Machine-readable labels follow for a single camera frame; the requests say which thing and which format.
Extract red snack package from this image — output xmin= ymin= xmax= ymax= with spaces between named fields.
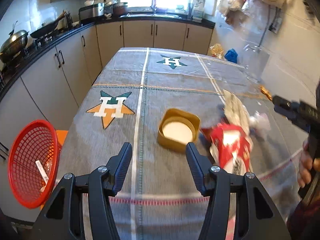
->
xmin=201 ymin=123 xmax=252 ymax=176

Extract yellow round container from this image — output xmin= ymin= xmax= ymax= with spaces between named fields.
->
xmin=157 ymin=108 xmax=201 ymax=153

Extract white printed cardboard box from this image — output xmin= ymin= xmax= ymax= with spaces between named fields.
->
xmin=35 ymin=160 xmax=49 ymax=192

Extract person's right hand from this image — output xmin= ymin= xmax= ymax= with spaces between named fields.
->
xmin=297 ymin=139 xmax=320 ymax=188

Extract orange candy wrapper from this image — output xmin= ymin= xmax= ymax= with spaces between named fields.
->
xmin=259 ymin=85 xmax=272 ymax=101

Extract red plastic mesh basket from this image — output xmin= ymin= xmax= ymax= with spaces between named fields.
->
xmin=8 ymin=120 xmax=62 ymax=209

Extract orange stool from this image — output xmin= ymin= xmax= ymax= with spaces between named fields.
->
xmin=56 ymin=130 xmax=68 ymax=146

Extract blue plastic bag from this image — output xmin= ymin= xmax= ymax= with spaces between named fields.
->
xmin=225 ymin=48 xmax=238 ymax=64

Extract yellow plastic bag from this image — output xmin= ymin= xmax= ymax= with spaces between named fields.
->
xmin=209 ymin=43 xmax=225 ymax=60

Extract hanging plastic bags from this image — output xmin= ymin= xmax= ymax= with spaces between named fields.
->
xmin=217 ymin=0 xmax=285 ymax=34

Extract steel wok with lid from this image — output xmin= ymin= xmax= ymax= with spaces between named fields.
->
xmin=1 ymin=21 xmax=28 ymax=64

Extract black frying pan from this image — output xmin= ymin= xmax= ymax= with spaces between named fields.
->
xmin=30 ymin=11 xmax=66 ymax=39

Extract dark cooking pot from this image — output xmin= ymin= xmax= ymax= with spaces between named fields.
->
xmin=113 ymin=2 xmax=128 ymax=16

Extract silver rice cooker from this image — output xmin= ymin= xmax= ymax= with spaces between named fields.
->
xmin=79 ymin=3 xmax=104 ymax=22

